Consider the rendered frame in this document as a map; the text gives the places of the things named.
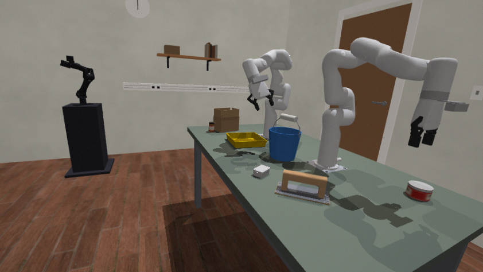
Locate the blue bucket with wire handle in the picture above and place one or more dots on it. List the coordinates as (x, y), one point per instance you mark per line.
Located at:
(283, 141)

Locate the brown cardboard box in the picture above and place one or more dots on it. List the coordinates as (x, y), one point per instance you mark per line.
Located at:
(226, 120)

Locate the small jar with dark lid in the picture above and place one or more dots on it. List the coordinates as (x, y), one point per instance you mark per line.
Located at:
(211, 127)

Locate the yellow shallow tray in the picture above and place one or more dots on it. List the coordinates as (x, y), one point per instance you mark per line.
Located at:
(241, 140)

